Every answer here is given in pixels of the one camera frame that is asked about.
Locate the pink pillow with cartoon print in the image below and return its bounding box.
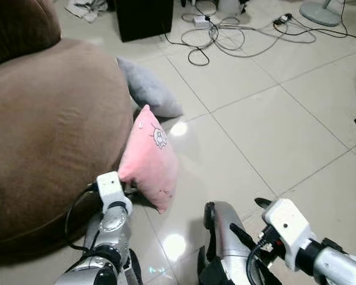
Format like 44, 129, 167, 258
117, 104, 180, 214

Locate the grey pillow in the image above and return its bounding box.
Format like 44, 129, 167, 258
116, 57, 184, 119

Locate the black robot left leg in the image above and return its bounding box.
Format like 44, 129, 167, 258
121, 248, 145, 285

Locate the black plastic bin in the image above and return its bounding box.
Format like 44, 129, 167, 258
114, 0, 175, 43

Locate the crumpled white cloth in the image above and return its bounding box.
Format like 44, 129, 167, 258
65, 0, 109, 24

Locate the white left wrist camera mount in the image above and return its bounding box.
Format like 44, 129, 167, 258
96, 172, 127, 206

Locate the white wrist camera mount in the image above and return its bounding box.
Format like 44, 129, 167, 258
96, 172, 127, 206
262, 198, 316, 269

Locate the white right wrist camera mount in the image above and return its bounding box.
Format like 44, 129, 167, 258
262, 198, 316, 269

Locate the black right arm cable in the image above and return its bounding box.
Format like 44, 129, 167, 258
246, 240, 271, 285

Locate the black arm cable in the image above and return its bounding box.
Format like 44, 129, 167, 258
246, 240, 271, 285
65, 186, 99, 251

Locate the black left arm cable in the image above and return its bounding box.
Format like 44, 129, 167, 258
65, 186, 99, 251

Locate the brown corduroy sofa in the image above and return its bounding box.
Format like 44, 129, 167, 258
0, 0, 138, 257

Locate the black floor cable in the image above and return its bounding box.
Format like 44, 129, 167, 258
163, 11, 356, 67

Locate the grey floor cable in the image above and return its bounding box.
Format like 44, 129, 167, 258
179, 17, 319, 59

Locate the grey pedestal fan stand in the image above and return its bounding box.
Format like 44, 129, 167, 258
299, 0, 344, 28

